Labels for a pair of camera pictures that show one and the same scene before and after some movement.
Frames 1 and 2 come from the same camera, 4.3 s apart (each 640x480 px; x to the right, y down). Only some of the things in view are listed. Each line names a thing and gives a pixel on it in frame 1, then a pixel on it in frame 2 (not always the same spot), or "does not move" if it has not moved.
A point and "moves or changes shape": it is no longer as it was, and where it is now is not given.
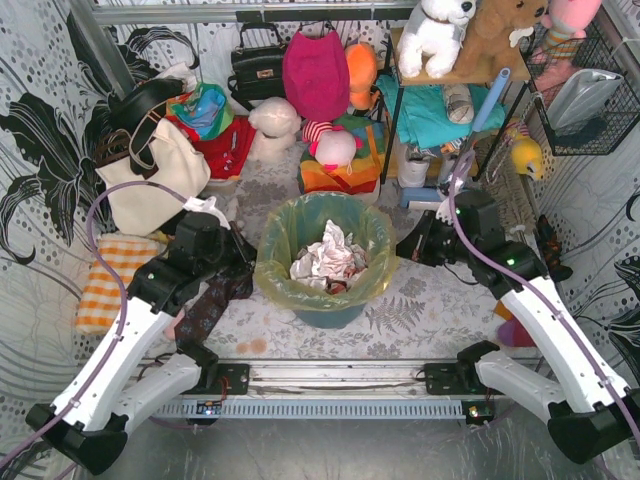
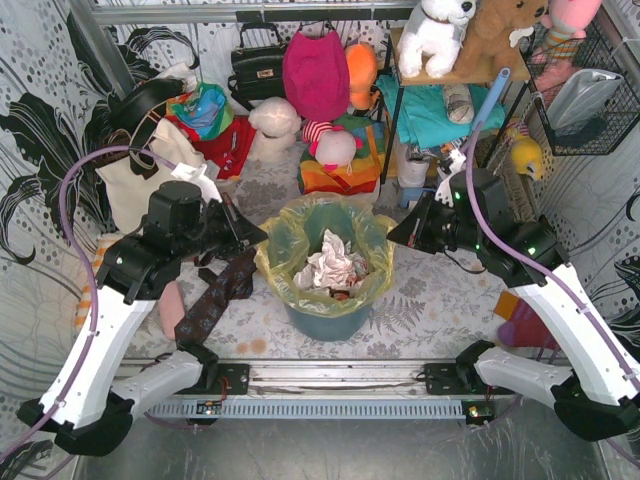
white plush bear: x=276 y=123 does not move
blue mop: x=415 y=195 does not move
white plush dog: x=433 y=32 does not move
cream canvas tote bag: x=144 y=211 does not move
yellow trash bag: x=291 y=227 moves or changes shape
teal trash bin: x=330 y=319 moves or changes shape
